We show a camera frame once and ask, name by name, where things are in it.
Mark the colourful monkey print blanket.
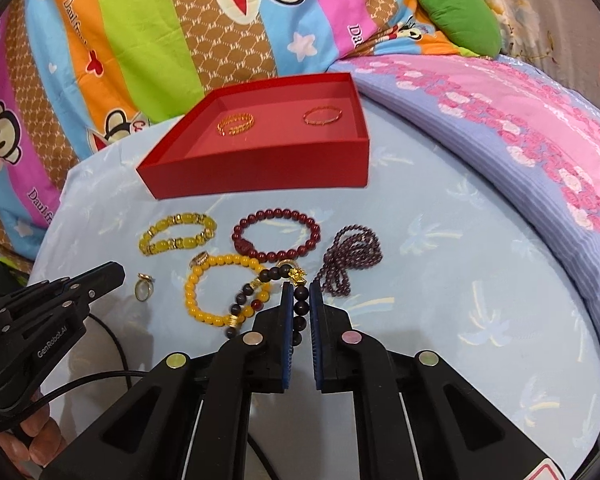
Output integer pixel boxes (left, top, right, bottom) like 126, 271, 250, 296
0, 0, 461, 271

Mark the grey floral fabric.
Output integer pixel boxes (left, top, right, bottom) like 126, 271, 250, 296
420, 0, 600, 126

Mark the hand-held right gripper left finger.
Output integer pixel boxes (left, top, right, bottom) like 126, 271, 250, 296
40, 282, 296, 480

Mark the gold ring pale stone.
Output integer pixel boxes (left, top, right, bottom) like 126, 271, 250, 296
134, 272, 157, 302

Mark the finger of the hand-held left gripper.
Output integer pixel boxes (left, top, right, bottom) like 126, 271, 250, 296
0, 272, 90, 312
0, 261, 127, 347

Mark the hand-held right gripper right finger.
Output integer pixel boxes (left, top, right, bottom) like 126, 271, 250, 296
307, 282, 566, 480

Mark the orange bead bracelet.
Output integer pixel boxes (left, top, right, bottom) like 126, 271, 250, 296
184, 254, 273, 326

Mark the purple garnet bead strand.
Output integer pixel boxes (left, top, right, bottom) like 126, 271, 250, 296
314, 225, 384, 295

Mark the green pillow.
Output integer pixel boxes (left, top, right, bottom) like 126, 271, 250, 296
412, 0, 503, 57

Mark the rose gold bangle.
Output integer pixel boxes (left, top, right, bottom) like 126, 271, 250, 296
301, 105, 342, 126

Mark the dark bead bracelet gold charm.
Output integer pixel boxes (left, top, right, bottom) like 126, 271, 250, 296
223, 260, 313, 348

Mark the light blue palm print sheet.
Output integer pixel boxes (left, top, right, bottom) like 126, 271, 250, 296
30, 105, 600, 480

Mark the person's left hand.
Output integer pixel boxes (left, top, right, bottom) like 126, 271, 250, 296
0, 400, 67, 472

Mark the red jewelry box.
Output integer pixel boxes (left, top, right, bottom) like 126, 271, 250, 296
136, 72, 371, 201

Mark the dark red bead bracelet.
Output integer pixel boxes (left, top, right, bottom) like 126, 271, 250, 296
231, 207, 323, 261

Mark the black cable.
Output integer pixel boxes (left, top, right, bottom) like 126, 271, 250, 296
0, 315, 151, 431

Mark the pink blue floral pillow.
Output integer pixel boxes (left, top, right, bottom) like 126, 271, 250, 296
327, 52, 600, 321

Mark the yellow jade bead bracelet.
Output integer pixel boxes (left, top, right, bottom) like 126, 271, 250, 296
139, 213, 217, 257

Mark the gold chain bracelet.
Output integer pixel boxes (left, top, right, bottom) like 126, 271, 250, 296
216, 113, 256, 137

